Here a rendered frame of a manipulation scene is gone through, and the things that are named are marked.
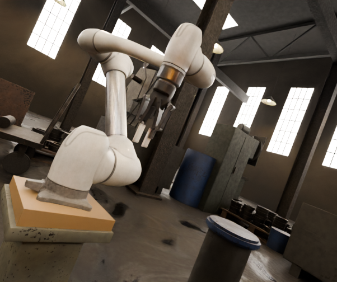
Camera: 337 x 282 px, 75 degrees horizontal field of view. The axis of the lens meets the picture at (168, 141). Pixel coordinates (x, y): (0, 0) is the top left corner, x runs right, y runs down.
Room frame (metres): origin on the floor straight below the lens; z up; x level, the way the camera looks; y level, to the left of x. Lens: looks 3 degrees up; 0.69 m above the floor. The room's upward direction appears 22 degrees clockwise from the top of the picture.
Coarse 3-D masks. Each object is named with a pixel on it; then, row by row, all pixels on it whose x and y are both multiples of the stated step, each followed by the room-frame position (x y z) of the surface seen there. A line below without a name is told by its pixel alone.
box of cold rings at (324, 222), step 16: (304, 208) 2.36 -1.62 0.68; (304, 224) 2.32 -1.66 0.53; (320, 224) 2.22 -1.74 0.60; (336, 224) 2.14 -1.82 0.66; (288, 240) 2.39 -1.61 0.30; (304, 240) 2.28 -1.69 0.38; (320, 240) 2.19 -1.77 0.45; (336, 240) 2.11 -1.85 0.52; (288, 256) 2.34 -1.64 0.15; (304, 256) 2.25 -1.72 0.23; (320, 256) 2.16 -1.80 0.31; (336, 256) 2.08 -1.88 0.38; (288, 272) 2.31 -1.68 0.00; (304, 272) 2.38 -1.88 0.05; (320, 272) 2.13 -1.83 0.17; (336, 272) 2.05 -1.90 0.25
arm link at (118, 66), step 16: (112, 64) 1.11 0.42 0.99; (128, 64) 1.18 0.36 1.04; (112, 80) 1.09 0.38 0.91; (112, 96) 1.06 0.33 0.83; (112, 112) 1.03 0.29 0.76; (112, 128) 1.00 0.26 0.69; (112, 144) 0.94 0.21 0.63; (128, 144) 0.97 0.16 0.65; (128, 160) 0.94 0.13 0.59; (112, 176) 0.88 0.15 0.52; (128, 176) 0.94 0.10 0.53
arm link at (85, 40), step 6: (84, 30) 1.05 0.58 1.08; (90, 30) 1.01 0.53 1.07; (96, 30) 0.99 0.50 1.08; (78, 36) 1.09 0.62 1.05; (84, 36) 1.02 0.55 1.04; (90, 36) 0.99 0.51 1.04; (78, 42) 1.08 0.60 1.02; (84, 42) 1.02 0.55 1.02; (90, 42) 1.00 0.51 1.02; (84, 48) 1.06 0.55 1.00; (90, 48) 1.02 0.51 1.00; (90, 54) 1.09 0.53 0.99; (96, 54) 1.06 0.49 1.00; (102, 54) 1.07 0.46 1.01; (108, 54) 1.09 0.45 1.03; (96, 60) 1.13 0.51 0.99; (102, 60) 1.11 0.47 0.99
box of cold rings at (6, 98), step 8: (0, 80) 2.83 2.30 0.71; (0, 88) 2.85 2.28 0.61; (8, 88) 2.91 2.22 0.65; (16, 88) 2.96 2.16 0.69; (24, 88) 3.01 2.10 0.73; (0, 96) 2.88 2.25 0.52; (8, 96) 2.93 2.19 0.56; (16, 96) 2.98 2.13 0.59; (24, 96) 3.03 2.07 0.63; (32, 96) 3.09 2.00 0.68; (0, 104) 2.90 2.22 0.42; (8, 104) 2.95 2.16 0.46; (16, 104) 3.00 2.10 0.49; (24, 104) 3.06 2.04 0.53; (0, 112) 2.92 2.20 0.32; (8, 112) 2.98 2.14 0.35; (16, 112) 3.03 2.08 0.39; (24, 112) 3.08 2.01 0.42; (16, 120) 3.05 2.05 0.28
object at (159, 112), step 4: (160, 100) 0.74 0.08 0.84; (160, 104) 0.75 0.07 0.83; (156, 108) 0.75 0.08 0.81; (164, 108) 0.77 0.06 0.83; (156, 112) 0.75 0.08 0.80; (160, 112) 0.76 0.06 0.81; (156, 116) 0.75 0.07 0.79; (160, 116) 0.77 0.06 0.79; (156, 120) 0.75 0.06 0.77; (152, 124) 0.76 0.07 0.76; (156, 124) 0.76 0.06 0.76; (152, 128) 0.75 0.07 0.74
